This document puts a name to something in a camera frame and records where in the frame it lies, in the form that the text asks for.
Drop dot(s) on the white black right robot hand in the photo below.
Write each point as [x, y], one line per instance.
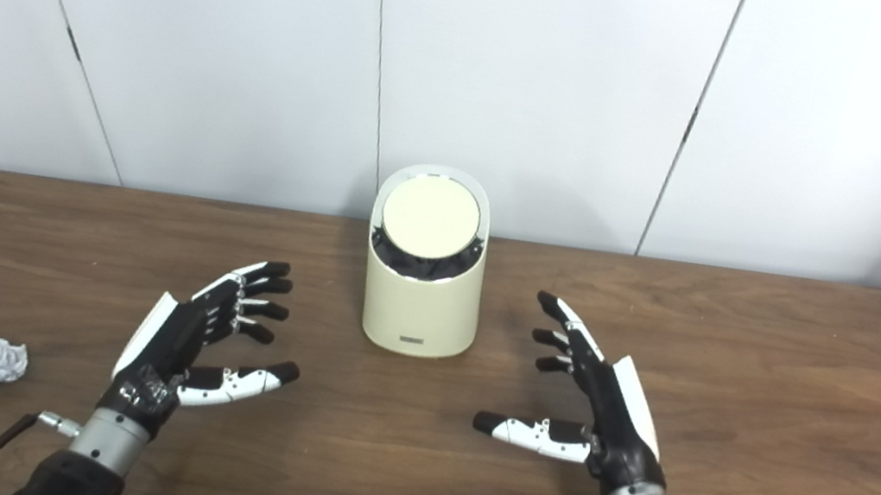
[622, 432]

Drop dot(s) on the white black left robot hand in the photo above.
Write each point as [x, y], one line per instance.
[159, 345]

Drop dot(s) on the cream round bin lid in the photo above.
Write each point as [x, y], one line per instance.
[430, 215]

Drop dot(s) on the cream-colored bin body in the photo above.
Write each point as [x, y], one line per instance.
[417, 314]

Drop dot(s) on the black bin liner bag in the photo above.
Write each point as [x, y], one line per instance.
[403, 264]

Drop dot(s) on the black wall panel hinge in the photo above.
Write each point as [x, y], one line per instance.
[74, 43]
[691, 128]

